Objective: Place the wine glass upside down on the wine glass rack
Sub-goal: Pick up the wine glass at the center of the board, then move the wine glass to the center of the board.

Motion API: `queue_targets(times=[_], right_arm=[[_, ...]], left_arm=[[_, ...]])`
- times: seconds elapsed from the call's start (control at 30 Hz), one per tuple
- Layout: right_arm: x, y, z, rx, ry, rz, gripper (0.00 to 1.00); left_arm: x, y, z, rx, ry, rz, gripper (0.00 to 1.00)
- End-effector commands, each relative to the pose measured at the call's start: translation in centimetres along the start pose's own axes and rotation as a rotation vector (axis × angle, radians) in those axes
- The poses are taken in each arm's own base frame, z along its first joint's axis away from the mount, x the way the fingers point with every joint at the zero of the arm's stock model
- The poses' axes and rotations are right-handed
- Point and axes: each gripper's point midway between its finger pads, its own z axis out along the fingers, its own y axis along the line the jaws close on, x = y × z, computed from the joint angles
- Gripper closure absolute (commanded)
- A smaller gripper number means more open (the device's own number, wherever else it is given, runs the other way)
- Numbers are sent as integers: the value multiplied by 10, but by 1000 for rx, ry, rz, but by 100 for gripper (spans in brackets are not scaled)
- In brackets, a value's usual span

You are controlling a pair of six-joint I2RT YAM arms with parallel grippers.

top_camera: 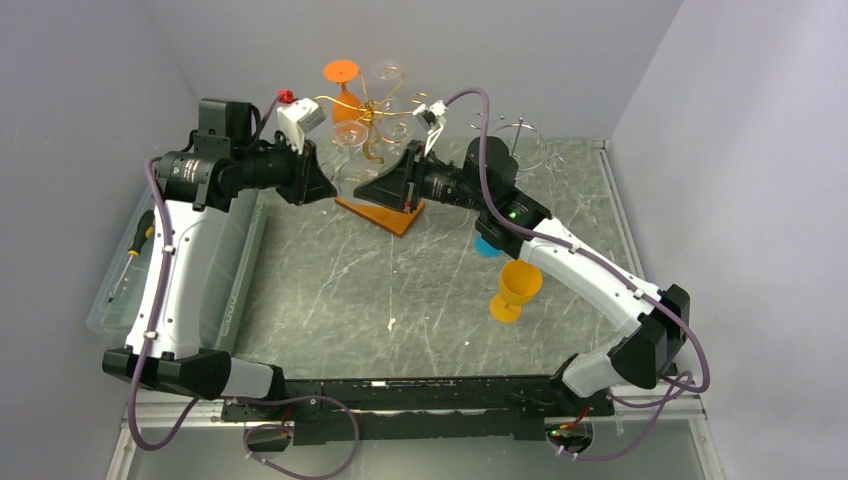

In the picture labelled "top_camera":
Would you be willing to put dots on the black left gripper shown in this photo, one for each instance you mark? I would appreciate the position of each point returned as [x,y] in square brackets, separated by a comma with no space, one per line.
[308,181]

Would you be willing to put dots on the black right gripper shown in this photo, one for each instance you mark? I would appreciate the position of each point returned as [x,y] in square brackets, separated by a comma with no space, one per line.
[398,187]

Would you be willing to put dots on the clear pink tinted glass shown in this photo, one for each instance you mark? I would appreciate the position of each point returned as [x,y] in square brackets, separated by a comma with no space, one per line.
[355,169]

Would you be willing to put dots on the clear small glass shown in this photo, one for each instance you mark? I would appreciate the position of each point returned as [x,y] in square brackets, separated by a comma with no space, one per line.
[395,133]

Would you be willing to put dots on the gold wire glass rack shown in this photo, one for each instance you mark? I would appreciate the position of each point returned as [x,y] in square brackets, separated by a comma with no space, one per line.
[395,223]

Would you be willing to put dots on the clear plastic storage box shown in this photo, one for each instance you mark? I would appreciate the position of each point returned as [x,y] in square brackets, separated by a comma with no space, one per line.
[210,273]

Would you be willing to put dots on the clear wine glass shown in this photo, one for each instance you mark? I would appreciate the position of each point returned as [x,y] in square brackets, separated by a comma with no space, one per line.
[386,78]

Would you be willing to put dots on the blue plastic goblet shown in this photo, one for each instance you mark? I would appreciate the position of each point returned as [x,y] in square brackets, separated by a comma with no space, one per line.
[485,249]

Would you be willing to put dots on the orange plastic goblet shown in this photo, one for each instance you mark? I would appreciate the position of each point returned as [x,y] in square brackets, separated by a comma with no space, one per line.
[346,105]

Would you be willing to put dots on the chrome wire glass rack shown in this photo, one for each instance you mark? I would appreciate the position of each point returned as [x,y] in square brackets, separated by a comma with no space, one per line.
[527,145]

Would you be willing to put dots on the yellow plastic goblet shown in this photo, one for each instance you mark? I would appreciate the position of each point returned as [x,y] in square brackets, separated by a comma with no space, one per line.
[519,282]

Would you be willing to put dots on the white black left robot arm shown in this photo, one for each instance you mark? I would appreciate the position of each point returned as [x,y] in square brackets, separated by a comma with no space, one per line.
[209,374]

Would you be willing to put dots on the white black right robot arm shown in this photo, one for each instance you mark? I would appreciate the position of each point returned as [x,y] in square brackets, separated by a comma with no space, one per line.
[651,323]

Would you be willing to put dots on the black yellow screwdriver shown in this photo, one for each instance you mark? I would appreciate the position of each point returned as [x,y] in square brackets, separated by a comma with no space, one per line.
[144,229]

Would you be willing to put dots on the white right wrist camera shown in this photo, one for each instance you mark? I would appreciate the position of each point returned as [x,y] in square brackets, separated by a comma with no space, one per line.
[432,119]

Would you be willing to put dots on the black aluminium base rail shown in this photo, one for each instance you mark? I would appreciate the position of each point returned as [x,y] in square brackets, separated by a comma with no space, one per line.
[524,408]

